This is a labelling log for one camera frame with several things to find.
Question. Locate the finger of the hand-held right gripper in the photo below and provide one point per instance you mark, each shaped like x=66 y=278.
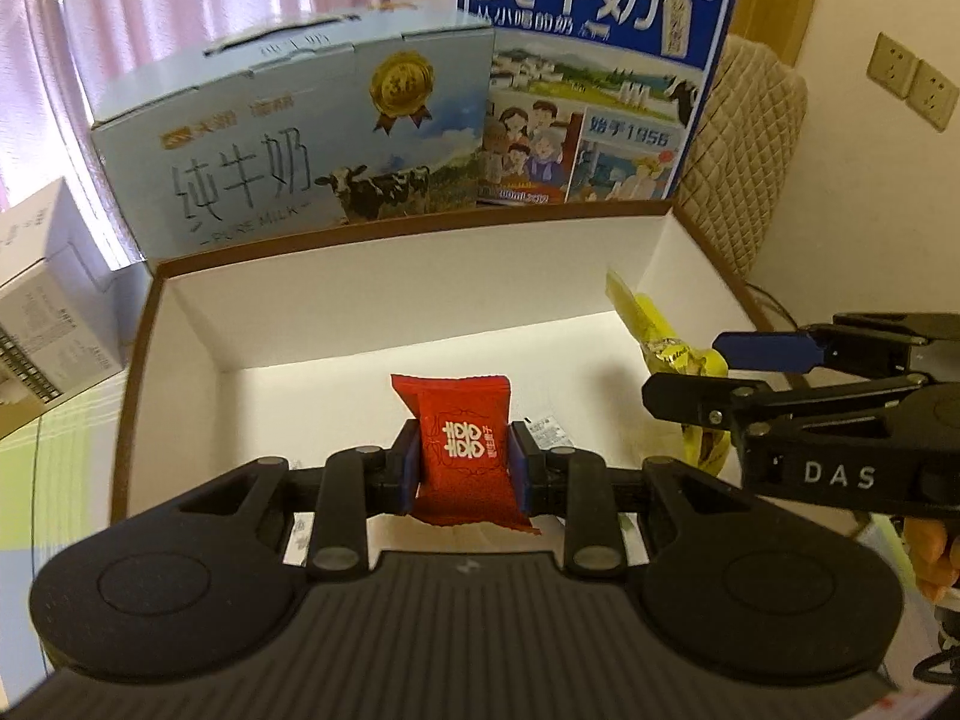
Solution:
x=757 y=349
x=697 y=397

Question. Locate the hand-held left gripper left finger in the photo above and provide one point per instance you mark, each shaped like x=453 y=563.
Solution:
x=409 y=465

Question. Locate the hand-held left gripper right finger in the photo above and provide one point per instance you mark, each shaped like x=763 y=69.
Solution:
x=520 y=465

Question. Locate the white tube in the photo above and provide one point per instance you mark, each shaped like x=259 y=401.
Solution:
x=547 y=431

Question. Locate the red candy packet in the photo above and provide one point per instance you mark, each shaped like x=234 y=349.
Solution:
x=465 y=427

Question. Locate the yellow snack packet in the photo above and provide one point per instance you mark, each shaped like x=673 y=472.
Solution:
x=660 y=330

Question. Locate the white medicine box yellow flowers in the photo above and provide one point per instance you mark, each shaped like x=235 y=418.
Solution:
x=300 y=540

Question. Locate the brown cardboard box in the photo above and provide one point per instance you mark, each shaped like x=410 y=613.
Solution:
x=450 y=315

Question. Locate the person's right hand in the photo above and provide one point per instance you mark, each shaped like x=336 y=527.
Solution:
x=934 y=547

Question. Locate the chair with quilted beige cover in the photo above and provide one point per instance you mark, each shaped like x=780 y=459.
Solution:
x=750 y=142

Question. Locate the dark blue milk carton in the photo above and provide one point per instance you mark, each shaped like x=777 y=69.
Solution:
x=585 y=90

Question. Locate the checked tablecloth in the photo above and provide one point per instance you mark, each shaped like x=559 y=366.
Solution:
x=60 y=480

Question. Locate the light blue milk carton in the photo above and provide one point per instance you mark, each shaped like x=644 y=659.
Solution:
x=262 y=127

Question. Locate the small white product box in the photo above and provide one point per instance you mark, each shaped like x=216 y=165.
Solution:
x=45 y=277

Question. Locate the beige wall socket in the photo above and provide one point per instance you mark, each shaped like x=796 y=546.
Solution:
x=892 y=64
x=934 y=96

